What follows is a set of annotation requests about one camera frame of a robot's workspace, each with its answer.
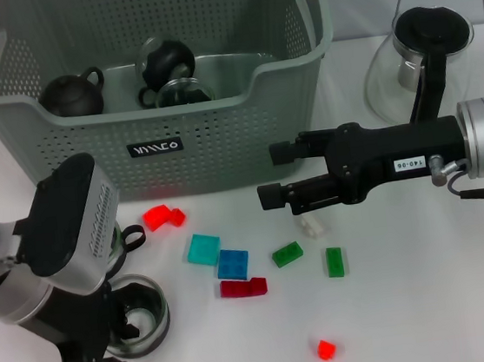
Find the black clay teapot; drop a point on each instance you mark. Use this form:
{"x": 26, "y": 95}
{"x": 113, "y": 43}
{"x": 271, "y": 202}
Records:
{"x": 70, "y": 95}

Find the white toy brick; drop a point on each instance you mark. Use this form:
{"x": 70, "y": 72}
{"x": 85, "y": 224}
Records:
{"x": 313, "y": 227}

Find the grey-green perforated plastic storage bin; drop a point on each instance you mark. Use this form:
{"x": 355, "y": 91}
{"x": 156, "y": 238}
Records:
{"x": 221, "y": 148}

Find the teal square toy plate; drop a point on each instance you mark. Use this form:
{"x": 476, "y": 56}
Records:
{"x": 203, "y": 248}

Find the small orange-red toy brick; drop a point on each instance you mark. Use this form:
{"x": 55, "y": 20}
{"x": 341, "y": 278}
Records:
{"x": 326, "y": 349}

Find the green toy brick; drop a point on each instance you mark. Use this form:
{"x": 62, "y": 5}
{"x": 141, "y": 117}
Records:
{"x": 335, "y": 262}
{"x": 287, "y": 254}

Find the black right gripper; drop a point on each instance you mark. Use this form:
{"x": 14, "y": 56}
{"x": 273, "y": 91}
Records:
{"x": 396, "y": 154}

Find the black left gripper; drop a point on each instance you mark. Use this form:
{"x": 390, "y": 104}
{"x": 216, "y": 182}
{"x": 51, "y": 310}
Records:
{"x": 79, "y": 326}

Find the blue square toy brick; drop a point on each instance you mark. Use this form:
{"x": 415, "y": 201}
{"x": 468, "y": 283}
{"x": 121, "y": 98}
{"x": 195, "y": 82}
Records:
{"x": 233, "y": 264}

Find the dark red long toy brick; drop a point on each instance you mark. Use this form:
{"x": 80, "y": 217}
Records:
{"x": 245, "y": 287}

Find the glass teacup with black sleeve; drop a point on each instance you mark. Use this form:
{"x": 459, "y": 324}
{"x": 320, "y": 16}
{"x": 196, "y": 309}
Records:
{"x": 119, "y": 258}
{"x": 184, "y": 93}
{"x": 169, "y": 60}
{"x": 151, "y": 305}

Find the bright orange-red toy brick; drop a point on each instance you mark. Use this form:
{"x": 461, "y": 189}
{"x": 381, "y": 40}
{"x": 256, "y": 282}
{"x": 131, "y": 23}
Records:
{"x": 155, "y": 218}

